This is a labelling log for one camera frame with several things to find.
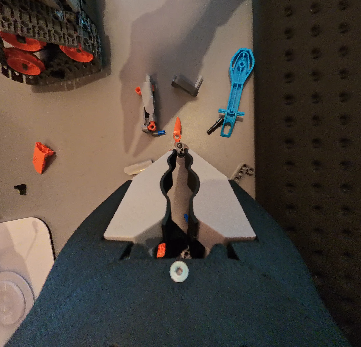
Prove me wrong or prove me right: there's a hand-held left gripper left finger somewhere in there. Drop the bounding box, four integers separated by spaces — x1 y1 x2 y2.
103 150 177 244

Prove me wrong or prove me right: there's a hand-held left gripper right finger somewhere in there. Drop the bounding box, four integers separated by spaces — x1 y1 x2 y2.
185 149 256 247

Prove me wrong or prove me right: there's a small grey orange arm assembly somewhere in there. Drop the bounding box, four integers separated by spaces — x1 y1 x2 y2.
135 74 166 136

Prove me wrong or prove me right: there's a grey angled beam brick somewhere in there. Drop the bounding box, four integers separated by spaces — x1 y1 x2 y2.
233 164 255 183

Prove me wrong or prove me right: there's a light grey panel brick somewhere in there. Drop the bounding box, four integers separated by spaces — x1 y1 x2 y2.
124 159 154 175

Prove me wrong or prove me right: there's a black connector pin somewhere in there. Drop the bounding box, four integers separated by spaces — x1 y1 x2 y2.
207 118 224 135

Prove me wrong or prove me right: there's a dark grey angled brick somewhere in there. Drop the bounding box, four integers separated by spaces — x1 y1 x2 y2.
171 75 203 97

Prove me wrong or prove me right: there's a blue plastic brick tool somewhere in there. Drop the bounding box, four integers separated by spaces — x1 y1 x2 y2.
218 48 255 138

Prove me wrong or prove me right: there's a grey tracked toy robot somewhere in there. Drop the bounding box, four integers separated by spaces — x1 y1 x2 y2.
0 0 103 85

